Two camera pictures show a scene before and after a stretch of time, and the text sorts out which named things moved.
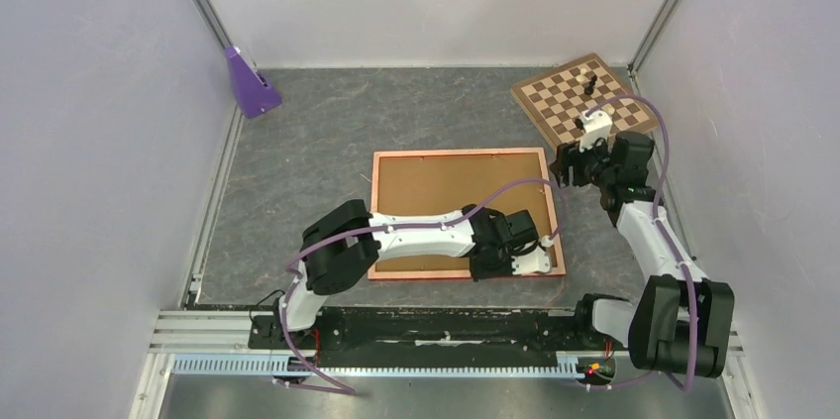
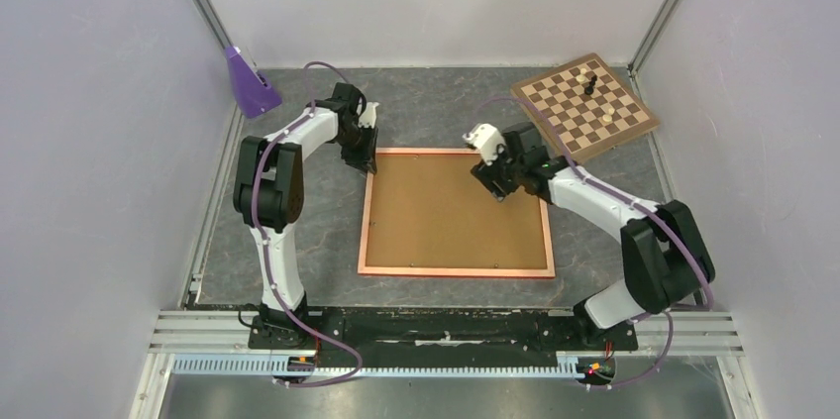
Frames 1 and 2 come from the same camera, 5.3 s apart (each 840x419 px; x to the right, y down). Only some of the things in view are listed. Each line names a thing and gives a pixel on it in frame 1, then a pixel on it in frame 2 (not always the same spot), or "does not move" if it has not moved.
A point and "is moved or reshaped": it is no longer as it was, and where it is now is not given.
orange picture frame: x=372 y=264 is moved or reshaped
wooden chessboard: x=557 y=97 does not move
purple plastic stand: x=254 y=94 does not move
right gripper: x=570 y=156 to x=492 y=172
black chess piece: x=589 y=89 does not move
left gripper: x=478 y=273 to x=366 y=160
